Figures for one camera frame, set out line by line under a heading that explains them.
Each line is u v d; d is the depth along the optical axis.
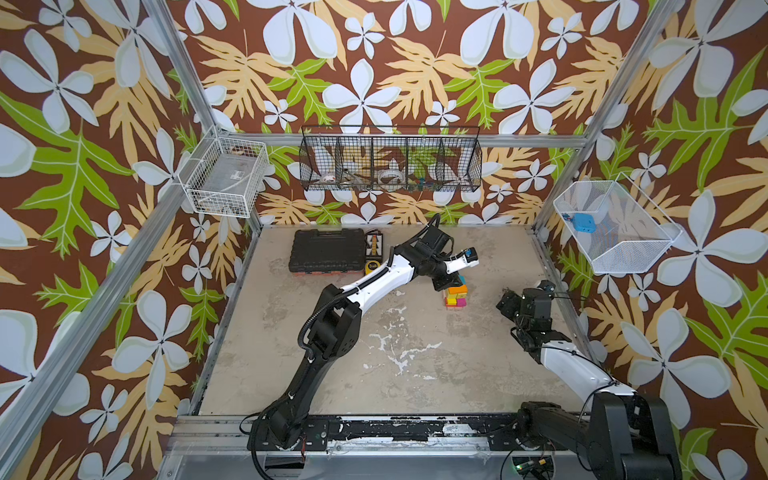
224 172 0.86
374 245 1.14
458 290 0.89
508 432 0.74
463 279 0.88
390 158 0.97
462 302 0.94
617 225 0.82
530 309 0.68
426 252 0.72
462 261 0.77
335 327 0.56
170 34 0.71
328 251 1.09
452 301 0.94
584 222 0.86
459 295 0.93
